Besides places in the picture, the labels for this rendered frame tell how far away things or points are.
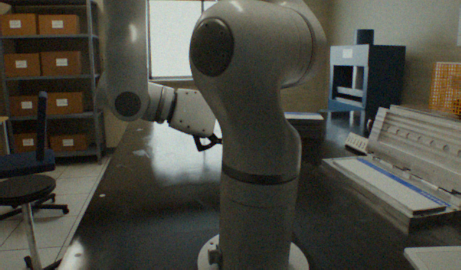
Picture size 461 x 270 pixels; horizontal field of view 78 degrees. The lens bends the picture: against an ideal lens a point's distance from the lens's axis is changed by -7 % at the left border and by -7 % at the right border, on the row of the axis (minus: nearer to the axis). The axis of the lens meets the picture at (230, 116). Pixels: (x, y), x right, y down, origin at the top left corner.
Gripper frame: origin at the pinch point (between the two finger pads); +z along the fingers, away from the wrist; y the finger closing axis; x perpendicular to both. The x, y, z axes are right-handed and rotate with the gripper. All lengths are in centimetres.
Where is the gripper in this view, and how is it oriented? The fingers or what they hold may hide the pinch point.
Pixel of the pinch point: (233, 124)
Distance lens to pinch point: 73.4
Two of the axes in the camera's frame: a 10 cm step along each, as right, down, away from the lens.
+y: 1.5, -9.3, 3.3
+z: 9.2, 2.5, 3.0
